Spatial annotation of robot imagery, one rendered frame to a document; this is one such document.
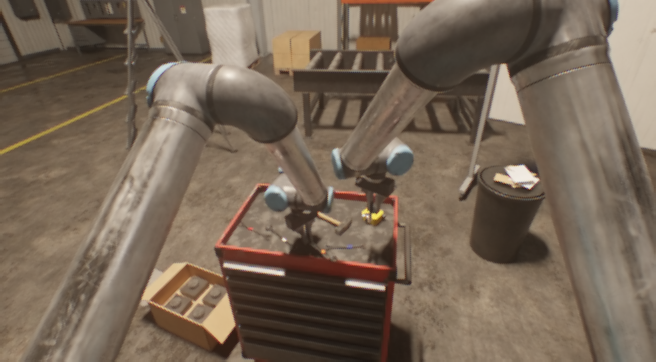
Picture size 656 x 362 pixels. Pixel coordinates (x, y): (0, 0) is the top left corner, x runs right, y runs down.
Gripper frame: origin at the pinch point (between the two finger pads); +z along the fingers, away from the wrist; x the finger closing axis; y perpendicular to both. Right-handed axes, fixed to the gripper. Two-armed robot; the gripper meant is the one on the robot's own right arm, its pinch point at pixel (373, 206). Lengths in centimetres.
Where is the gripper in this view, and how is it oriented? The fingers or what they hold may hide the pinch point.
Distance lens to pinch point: 125.8
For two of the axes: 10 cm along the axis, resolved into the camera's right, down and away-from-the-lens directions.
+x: 8.2, 2.6, -5.1
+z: 0.2, 8.7, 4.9
